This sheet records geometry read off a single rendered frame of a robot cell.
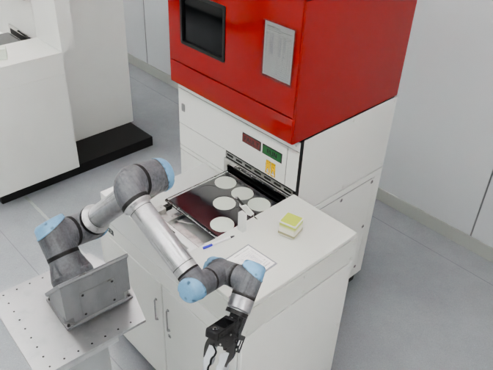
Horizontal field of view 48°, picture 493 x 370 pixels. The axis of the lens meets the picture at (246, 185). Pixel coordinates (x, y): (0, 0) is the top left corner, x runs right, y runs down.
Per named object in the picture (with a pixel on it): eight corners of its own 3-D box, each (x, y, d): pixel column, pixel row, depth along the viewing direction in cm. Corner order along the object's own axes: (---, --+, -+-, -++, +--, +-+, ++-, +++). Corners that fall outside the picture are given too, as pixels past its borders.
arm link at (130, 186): (106, 163, 167) (205, 293, 157) (133, 157, 176) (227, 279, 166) (91, 187, 173) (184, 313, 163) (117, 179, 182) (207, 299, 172)
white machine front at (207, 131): (183, 146, 298) (181, 76, 275) (296, 217, 250) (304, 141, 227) (179, 147, 296) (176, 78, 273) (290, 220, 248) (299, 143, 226)
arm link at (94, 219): (53, 224, 207) (137, 157, 175) (84, 213, 219) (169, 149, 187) (67, 252, 206) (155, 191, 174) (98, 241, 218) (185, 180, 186)
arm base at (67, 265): (53, 287, 187) (41, 260, 188) (53, 288, 201) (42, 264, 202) (95, 268, 193) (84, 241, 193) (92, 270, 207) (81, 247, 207)
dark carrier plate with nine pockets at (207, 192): (227, 172, 265) (227, 172, 264) (279, 206, 245) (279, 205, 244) (169, 200, 245) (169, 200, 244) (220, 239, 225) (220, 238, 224)
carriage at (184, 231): (161, 213, 244) (160, 208, 242) (215, 256, 222) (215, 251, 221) (145, 221, 239) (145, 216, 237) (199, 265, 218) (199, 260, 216)
